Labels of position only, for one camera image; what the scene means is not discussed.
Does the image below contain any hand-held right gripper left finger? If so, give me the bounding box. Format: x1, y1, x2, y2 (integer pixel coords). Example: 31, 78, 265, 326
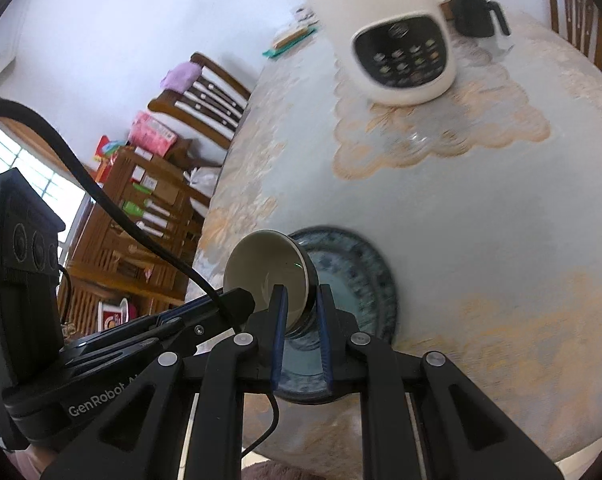
41, 284, 289, 480

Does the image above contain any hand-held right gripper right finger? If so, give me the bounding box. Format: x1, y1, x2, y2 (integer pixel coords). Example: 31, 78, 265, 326
315, 284, 557, 480

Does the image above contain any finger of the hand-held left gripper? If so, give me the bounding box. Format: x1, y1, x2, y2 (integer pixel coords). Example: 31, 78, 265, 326
61, 321, 242, 367
116, 287, 256, 333

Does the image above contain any dark ceramic bowl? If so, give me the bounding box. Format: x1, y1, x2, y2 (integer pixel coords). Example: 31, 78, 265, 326
223, 230, 318, 337

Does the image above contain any large blue floral plate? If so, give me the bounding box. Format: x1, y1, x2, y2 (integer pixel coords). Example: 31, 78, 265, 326
275, 226, 398, 404

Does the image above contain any red and white container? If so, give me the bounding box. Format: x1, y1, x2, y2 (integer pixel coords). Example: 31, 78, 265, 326
98, 297, 132, 332

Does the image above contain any wooden chair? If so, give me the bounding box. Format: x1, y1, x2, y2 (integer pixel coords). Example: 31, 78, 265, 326
147, 51, 254, 151
544, 0, 602, 72
63, 147, 212, 311

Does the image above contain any white plastic bag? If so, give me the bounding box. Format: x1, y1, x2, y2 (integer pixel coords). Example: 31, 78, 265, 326
183, 165, 222, 202

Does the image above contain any wooden framed window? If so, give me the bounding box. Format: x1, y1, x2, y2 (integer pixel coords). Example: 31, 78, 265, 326
0, 116, 99, 261

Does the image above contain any shelf of assorted boxes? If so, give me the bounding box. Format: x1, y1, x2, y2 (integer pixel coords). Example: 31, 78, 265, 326
123, 149, 184, 241

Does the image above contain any colourful snack packet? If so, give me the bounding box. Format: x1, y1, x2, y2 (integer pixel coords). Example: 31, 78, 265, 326
93, 135, 132, 183

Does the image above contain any pink packet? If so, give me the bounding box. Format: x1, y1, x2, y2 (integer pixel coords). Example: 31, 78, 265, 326
129, 111, 178, 157

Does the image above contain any purple cloth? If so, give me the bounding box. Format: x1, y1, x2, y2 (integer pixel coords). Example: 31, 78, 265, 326
162, 61, 202, 92

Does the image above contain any green mat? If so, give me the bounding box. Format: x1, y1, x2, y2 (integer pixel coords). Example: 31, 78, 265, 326
262, 27, 319, 61

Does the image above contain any lace doily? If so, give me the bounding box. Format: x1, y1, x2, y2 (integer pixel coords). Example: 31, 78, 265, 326
331, 35, 552, 181

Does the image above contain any brown flat packet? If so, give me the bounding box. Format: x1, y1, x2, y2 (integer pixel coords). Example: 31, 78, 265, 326
273, 25, 313, 49

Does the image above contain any cream soy milk maker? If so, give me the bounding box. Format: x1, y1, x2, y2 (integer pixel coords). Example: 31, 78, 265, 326
278, 0, 459, 107

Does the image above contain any black jug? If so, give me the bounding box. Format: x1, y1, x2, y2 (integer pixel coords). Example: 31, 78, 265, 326
454, 0, 512, 38

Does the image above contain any thin black cable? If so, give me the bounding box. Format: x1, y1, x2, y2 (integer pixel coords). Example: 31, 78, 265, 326
56, 266, 78, 338
238, 391, 281, 458

